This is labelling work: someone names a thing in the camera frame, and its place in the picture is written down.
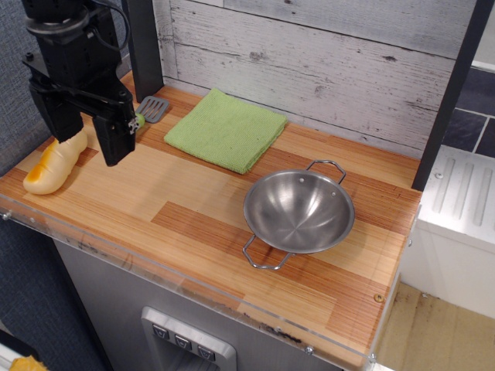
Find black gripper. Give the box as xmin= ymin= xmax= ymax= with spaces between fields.
xmin=23 ymin=9 xmax=136 ymax=167

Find green towel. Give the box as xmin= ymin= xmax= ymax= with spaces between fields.
xmin=164 ymin=88 xmax=288 ymax=175

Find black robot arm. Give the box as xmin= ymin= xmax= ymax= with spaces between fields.
xmin=22 ymin=1 xmax=138 ymax=166

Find yellow toy bread loaf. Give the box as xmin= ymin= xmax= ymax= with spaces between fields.
xmin=23 ymin=130 xmax=87 ymax=195

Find clear acrylic table edge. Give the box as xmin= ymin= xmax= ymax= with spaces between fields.
xmin=0 ymin=192 xmax=378 ymax=368

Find grey cabinet with button panel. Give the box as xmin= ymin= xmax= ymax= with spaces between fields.
xmin=52 ymin=237 xmax=367 ymax=371

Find yellow object bottom left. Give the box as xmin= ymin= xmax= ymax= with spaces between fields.
xmin=9 ymin=356 xmax=48 ymax=371

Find white plastic appliance box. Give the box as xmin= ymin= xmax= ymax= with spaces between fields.
xmin=399 ymin=146 xmax=494 ymax=317

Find grey toy spatula green handle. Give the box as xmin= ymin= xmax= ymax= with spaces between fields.
xmin=135 ymin=96 xmax=169 ymax=129

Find black vertical post left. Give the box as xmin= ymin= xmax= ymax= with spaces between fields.
xmin=121 ymin=0 xmax=163 ymax=103

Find black vertical post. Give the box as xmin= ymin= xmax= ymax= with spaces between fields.
xmin=411 ymin=0 xmax=494 ymax=191
xmin=121 ymin=0 xmax=163 ymax=103

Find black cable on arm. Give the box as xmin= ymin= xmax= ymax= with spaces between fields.
xmin=83 ymin=0 xmax=131 ymax=53

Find steel bowl with handles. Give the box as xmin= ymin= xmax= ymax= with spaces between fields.
xmin=242 ymin=160 xmax=355 ymax=271

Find black vertical post right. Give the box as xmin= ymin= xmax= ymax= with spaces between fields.
xmin=411 ymin=0 xmax=494 ymax=191

